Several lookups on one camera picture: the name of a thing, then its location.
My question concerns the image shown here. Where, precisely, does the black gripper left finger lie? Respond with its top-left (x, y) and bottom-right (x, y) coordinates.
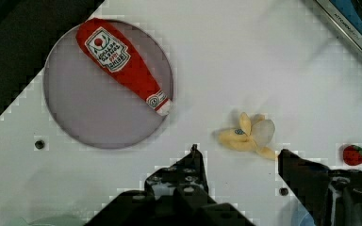
top-left (85, 145), bottom-right (255, 226)

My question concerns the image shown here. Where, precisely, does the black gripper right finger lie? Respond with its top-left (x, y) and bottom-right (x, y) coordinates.
top-left (278, 149), bottom-right (362, 226)

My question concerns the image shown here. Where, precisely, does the plush peeled banana toy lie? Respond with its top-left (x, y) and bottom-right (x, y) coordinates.
top-left (218, 112), bottom-right (277, 160)

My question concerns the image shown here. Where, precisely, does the red plush strawberry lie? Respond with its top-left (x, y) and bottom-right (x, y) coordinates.
top-left (342, 145), bottom-right (362, 166)

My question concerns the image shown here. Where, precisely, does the green colander basket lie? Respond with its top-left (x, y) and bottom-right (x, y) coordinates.
top-left (4, 216), bottom-right (85, 226)

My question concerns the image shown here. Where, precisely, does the round grey plate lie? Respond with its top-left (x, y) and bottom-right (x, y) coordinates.
top-left (42, 20), bottom-right (174, 150)

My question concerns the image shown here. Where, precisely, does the red plush ketchup bottle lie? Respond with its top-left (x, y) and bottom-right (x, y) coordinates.
top-left (75, 18), bottom-right (173, 116)

